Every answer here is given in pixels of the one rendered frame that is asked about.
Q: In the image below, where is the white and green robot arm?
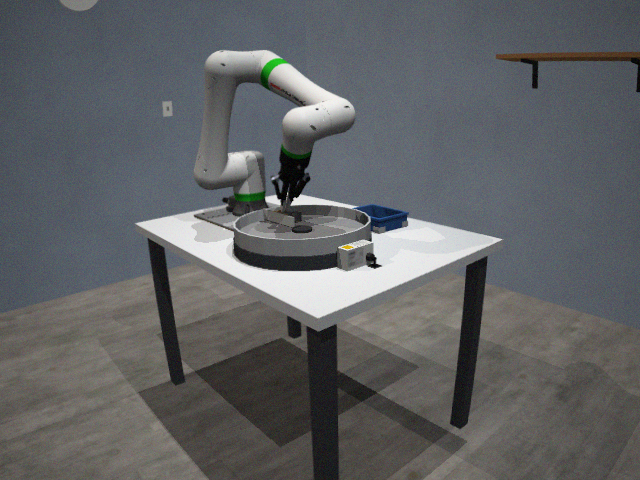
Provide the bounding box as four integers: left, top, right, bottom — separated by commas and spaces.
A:
194, 50, 356, 217

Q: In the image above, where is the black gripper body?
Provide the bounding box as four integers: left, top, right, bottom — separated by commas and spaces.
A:
278, 165, 305, 184

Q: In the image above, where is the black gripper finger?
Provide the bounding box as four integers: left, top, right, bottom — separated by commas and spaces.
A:
285, 173, 311, 212
271, 174, 291, 212

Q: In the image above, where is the blue crate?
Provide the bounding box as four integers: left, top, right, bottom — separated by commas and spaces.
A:
352, 204, 409, 234

